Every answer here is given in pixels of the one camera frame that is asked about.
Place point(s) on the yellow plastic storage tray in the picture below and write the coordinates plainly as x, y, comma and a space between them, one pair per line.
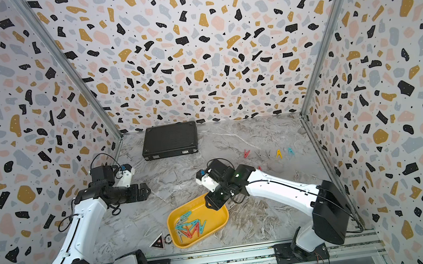
207, 220

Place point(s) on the black hard case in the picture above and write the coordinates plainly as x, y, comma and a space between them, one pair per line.
166, 141

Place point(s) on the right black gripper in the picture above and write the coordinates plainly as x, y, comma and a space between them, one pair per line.
213, 203

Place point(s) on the left frame aluminium post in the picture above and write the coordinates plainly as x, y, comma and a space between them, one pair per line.
27, 13

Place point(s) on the black triangle marker sticker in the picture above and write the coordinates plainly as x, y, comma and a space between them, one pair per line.
158, 243

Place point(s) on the right frame aluminium post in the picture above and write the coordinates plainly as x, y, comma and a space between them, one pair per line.
325, 43

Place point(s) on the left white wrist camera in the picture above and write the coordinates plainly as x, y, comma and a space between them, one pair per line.
126, 174

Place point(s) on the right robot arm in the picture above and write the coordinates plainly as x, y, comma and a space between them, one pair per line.
324, 203

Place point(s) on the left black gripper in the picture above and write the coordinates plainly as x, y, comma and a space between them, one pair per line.
133, 196

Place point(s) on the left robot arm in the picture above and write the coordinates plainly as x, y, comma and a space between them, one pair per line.
110, 187

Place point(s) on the frame aluminium post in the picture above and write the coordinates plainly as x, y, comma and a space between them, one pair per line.
27, 13
325, 43

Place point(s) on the yellow clothespin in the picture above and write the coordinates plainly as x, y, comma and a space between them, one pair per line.
279, 154

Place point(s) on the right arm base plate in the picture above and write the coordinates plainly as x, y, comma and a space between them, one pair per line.
288, 253

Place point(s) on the red clothespin in tray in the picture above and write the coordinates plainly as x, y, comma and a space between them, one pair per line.
191, 233

